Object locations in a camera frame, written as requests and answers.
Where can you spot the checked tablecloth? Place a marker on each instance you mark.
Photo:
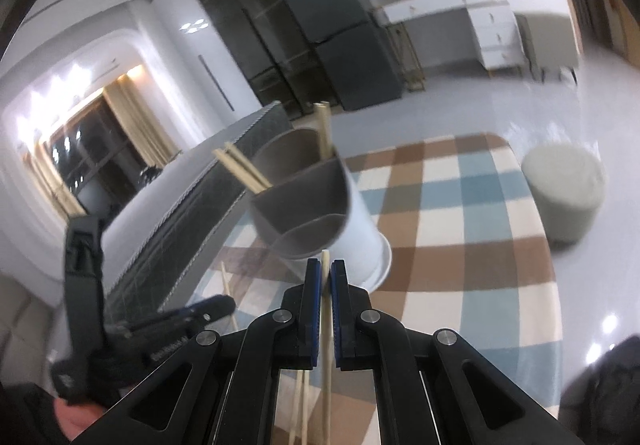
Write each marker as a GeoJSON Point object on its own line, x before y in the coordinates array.
{"type": "Point", "coordinates": [450, 275]}

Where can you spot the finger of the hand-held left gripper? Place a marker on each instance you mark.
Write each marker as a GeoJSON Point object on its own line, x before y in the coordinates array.
{"type": "Point", "coordinates": [200, 314]}
{"type": "Point", "coordinates": [84, 275]}

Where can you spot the white wardrobe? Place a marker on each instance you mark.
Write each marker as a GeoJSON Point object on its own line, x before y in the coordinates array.
{"type": "Point", "coordinates": [200, 75]}

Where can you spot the round pale fabric stool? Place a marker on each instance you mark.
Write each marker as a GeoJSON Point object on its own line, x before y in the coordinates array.
{"type": "Point", "coordinates": [565, 190]}

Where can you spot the person's left hand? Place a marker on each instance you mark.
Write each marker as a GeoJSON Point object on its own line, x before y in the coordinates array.
{"type": "Point", "coordinates": [80, 420]}

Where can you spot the person's left forearm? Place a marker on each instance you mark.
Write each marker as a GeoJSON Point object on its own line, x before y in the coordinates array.
{"type": "Point", "coordinates": [27, 415]}

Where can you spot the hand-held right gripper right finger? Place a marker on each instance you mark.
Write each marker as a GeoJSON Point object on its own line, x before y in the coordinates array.
{"type": "Point", "coordinates": [338, 310]}

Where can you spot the dark grey refrigerator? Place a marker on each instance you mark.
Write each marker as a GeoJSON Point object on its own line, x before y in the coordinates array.
{"type": "Point", "coordinates": [340, 25]}

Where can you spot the beige curtain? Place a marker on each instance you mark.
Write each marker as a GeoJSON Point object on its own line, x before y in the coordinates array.
{"type": "Point", "coordinates": [140, 120]}
{"type": "Point", "coordinates": [55, 185]}

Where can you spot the white grey utensil holder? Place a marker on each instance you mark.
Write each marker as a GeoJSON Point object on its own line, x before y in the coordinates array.
{"type": "Point", "coordinates": [360, 225]}

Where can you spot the dark glass wardrobe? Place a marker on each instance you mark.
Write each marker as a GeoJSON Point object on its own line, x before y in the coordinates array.
{"type": "Point", "coordinates": [235, 15]}

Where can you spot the wooden chopstick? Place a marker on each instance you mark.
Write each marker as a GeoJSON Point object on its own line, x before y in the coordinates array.
{"type": "Point", "coordinates": [303, 415]}
{"type": "Point", "coordinates": [228, 292]}
{"type": "Point", "coordinates": [326, 395]}

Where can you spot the bunch of wooden chopsticks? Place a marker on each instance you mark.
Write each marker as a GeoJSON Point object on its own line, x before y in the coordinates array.
{"type": "Point", "coordinates": [244, 169]}

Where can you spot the dark quilted mattress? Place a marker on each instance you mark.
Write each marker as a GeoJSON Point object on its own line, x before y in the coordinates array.
{"type": "Point", "coordinates": [200, 225]}

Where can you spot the white vanity desk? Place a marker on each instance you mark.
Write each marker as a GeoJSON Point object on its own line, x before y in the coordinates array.
{"type": "Point", "coordinates": [480, 20]}

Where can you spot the large dark window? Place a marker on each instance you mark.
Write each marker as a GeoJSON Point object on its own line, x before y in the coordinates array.
{"type": "Point", "coordinates": [95, 155]}

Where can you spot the grey nightstand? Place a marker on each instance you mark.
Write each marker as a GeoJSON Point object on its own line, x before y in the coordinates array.
{"type": "Point", "coordinates": [550, 40]}

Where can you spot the wooden door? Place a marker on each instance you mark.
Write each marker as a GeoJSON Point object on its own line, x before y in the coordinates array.
{"type": "Point", "coordinates": [612, 5]}

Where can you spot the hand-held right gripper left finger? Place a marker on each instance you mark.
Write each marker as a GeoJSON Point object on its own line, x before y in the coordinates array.
{"type": "Point", "coordinates": [313, 310]}

